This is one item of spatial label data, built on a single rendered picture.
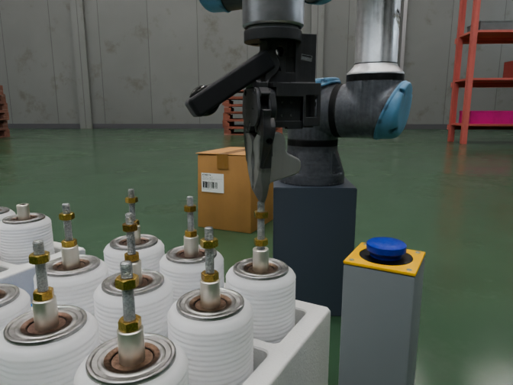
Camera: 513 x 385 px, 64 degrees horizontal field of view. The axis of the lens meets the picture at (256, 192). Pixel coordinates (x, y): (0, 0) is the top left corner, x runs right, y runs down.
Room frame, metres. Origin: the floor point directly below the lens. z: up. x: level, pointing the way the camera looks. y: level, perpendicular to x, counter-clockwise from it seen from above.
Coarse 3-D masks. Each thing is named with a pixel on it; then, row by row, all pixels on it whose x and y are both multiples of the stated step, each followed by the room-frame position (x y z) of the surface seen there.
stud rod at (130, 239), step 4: (128, 212) 0.49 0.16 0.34; (128, 216) 0.48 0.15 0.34; (132, 216) 0.48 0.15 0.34; (128, 220) 0.48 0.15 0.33; (132, 220) 0.48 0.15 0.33; (128, 224) 0.48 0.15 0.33; (132, 224) 0.48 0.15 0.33; (128, 232) 0.48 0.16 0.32; (132, 232) 0.48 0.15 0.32; (128, 236) 0.48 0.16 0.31; (132, 236) 0.48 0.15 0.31; (128, 240) 0.48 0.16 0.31; (132, 240) 0.48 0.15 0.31; (128, 244) 0.48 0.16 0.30; (132, 244) 0.48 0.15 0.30; (128, 248) 0.48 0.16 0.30; (132, 248) 0.48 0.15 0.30; (128, 252) 0.48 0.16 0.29; (132, 252) 0.48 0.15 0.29
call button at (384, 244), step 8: (368, 240) 0.42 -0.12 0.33; (376, 240) 0.42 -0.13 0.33; (384, 240) 0.42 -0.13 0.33; (392, 240) 0.42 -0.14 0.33; (368, 248) 0.41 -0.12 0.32; (376, 248) 0.40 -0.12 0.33; (384, 248) 0.39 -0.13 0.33; (392, 248) 0.39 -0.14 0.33; (400, 248) 0.39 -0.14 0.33; (376, 256) 0.40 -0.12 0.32; (384, 256) 0.40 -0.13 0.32; (392, 256) 0.39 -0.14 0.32; (400, 256) 0.40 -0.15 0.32
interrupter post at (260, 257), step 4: (256, 248) 0.53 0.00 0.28; (264, 248) 0.53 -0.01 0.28; (268, 248) 0.53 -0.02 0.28; (256, 252) 0.52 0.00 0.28; (260, 252) 0.52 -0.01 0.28; (264, 252) 0.52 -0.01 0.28; (268, 252) 0.53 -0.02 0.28; (256, 256) 0.52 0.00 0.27; (260, 256) 0.52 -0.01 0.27; (264, 256) 0.52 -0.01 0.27; (268, 256) 0.53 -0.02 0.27; (256, 260) 0.52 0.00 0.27; (260, 260) 0.52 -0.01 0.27; (264, 260) 0.52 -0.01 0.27; (268, 260) 0.53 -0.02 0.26; (256, 264) 0.52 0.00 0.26; (260, 264) 0.52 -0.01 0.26; (264, 264) 0.52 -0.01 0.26; (268, 264) 0.53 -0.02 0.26; (256, 268) 0.52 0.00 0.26; (260, 268) 0.52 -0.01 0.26; (264, 268) 0.52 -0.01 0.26; (268, 268) 0.53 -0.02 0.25; (260, 272) 0.52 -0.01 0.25
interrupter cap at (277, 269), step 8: (240, 264) 0.54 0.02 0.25; (248, 264) 0.54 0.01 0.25; (272, 264) 0.54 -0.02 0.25; (280, 264) 0.54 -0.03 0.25; (240, 272) 0.51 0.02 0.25; (248, 272) 0.52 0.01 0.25; (256, 272) 0.52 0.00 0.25; (264, 272) 0.52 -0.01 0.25; (272, 272) 0.52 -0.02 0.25; (280, 272) 0.52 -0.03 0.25
